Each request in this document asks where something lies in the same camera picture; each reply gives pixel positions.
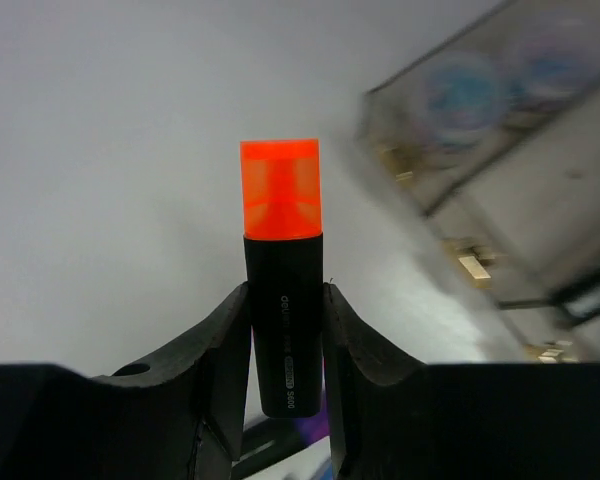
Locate clear drawer bin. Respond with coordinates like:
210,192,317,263
360,1,600,215
497,281,600,363
418,84,600,306

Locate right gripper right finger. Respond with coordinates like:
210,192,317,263
323,284,600,479

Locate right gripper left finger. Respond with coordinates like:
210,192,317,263
0,286,251,479

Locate orange highlighter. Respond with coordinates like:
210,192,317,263
240,139,323,418

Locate purple highlighter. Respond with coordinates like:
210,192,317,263
231,410,329,479

